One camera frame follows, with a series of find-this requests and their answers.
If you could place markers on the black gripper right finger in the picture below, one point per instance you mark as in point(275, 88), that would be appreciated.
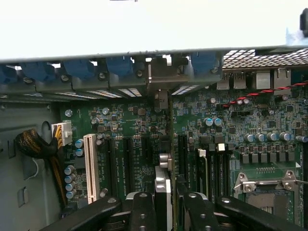
point(199, 216)

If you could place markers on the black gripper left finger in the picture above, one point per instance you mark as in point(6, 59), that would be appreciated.
point(143, 214)

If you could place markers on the CPU socket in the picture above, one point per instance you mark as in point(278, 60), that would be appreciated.
point(264, 202)

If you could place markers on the short black expansion slot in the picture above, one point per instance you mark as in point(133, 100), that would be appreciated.
point(146, 146)

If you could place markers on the white expansion slot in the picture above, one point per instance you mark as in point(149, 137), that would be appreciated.
point(91, 168)

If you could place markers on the green motherboard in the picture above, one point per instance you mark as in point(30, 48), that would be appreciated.
point(240, 120)

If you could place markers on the thin metal locking lever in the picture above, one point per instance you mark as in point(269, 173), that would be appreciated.
point(302, 181)

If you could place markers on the open black PC case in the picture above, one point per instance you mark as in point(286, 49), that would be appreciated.
point(127, 81)

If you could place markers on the black plastic block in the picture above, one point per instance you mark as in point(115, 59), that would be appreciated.
point(304, 22)

